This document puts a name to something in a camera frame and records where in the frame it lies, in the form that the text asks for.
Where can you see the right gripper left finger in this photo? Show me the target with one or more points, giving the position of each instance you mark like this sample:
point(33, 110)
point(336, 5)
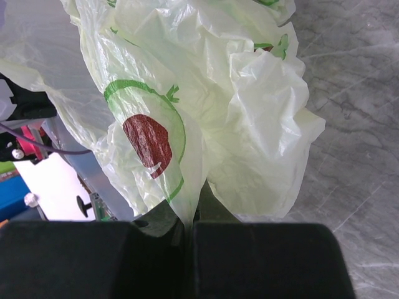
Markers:
point(98, 259)

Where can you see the light green plastic bag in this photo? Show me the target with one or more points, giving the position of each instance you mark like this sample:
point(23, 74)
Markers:
point(169, 95)

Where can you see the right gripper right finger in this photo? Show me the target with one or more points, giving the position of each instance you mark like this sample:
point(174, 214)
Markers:
point(234, 259)

